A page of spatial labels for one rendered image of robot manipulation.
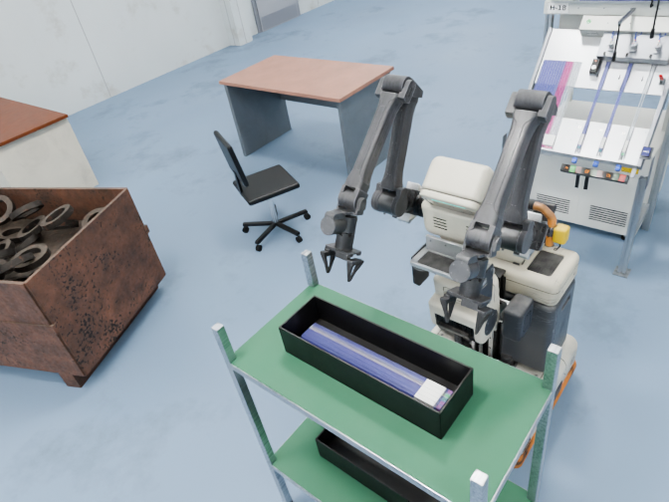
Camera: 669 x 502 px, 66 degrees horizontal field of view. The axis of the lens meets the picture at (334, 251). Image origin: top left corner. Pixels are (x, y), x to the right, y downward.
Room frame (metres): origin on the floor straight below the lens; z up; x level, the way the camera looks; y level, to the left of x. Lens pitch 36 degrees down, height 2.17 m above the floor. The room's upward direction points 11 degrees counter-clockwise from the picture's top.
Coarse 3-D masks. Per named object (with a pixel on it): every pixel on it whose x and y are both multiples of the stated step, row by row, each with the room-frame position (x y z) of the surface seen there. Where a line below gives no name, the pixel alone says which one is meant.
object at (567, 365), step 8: (448, 336) 1.71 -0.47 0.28; (568, 336) 1.58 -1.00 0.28; (464, 344) 1.65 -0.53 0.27; (568, 344) 1.53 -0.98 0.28; (576, 344) 1.55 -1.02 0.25; (568, 352) 1.50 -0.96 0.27; (560, 360) 1.46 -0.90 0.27; (568, 360) 1.47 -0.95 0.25; (520, 368) 1.45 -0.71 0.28; (528, 368) 1.44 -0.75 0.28; (560, 368) 1.42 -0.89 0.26; (568, 368) 1.48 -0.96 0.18; (560, 376) 1.40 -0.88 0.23; (568, 376) 1.49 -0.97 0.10; (560, 384) 1.40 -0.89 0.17; (560, 392) 1.41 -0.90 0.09; (528, 448) 1.17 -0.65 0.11; (520, 456) 1.14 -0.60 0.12; (520, 464) 1.12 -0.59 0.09
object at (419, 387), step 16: (304, 336) 1.18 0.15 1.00; (320, 336) 1.17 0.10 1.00; (336, 336) 1.15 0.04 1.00; (336, 352) 1.09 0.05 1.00; (352, 352) 1.07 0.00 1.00; (368, 352) 1.06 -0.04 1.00; (368, 368) 1.00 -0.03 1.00; (384, 368) 0.99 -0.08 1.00; (400, 368) 0.98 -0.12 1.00; (400, 384) 0.92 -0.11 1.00; (416, 384) 0.91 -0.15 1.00; (432, 384) 0.90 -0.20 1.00; (432, 400) 0.85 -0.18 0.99
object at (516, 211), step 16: (528, 96) 1.24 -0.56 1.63; (544, 96) 1.21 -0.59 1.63; (544, 128) 1.25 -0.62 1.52; (528, 160) 1.22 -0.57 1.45; (528, 176) 1.20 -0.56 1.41; (512, 192) 1.21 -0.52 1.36; (528, 192) 1.20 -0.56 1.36; (512, 208) 1.19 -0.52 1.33; (528, 224) 1.15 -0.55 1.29; (528, 240) 1.14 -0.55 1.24
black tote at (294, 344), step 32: (288, 320) 1.19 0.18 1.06; (320, 320) 1.27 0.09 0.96; (352, 320) 1.17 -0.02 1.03; (288, 352) 1.16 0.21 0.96; (320, 352) 1.05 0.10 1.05; (384, 352) 1.08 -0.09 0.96; (416, 352) 1.00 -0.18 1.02; (352, 384) 0.97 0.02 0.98; (384, 384) 0.88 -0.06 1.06; (448, 384) 0.92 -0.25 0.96; (416, 416) 0.81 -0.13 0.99; (448, 416) 0.79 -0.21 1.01
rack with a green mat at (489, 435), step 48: (432, 336) 1.12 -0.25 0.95; (240, 384) 1.17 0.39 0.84; (288, 384) 1.03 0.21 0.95; (336, 384) 1.00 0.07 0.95; (480, 384) 0.91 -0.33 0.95; (528, 384) 0.88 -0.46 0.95; (336, 432) 0.85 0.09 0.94; (384, 432) 0.81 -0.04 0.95; (480, 432) 0.76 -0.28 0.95; (528, 432) 0.74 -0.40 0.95; (288, 480) 1.10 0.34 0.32; (336, 480) 1.05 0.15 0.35; (432, 480) 0.66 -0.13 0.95; (480, 480) 0.56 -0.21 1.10
